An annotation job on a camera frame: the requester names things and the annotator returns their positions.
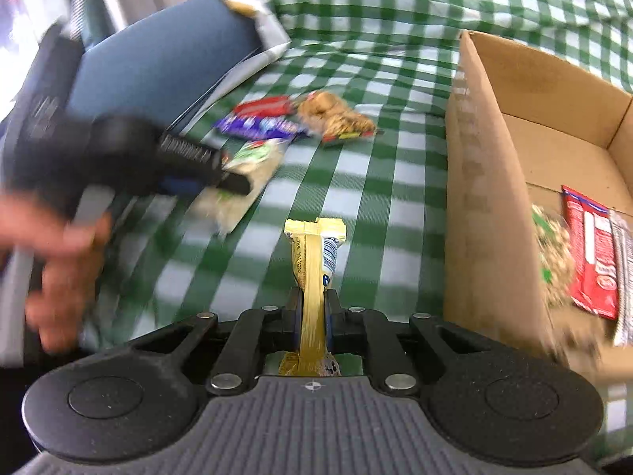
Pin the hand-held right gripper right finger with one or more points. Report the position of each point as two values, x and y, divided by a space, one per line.
330 319

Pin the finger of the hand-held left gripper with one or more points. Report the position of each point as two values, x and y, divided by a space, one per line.
198 158

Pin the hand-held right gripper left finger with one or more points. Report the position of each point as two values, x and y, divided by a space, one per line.
295 316

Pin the yellow snack bar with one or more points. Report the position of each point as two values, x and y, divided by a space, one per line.
311 277

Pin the green-label cracker packet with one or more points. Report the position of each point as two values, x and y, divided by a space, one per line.
252 168

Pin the purple candy packet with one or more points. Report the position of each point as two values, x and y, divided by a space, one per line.
257 126

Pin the red candy wrapper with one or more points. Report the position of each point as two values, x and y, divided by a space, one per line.
264 105

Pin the clear peanut packet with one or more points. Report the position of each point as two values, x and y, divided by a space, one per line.
336 116

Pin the brown cardboard box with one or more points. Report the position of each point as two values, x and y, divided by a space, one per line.
484 183

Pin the green nut packet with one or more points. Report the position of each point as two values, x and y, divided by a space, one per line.
554 257

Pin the red white-label packet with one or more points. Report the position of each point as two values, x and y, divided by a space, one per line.
593 267

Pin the grey white packet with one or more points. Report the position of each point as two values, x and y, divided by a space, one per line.
624 282

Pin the person's left hand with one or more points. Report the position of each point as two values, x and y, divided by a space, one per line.
49 257

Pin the blue cushion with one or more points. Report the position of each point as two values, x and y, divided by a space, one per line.
163 59

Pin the green checkered cloth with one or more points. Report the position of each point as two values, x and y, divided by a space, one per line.
371 183

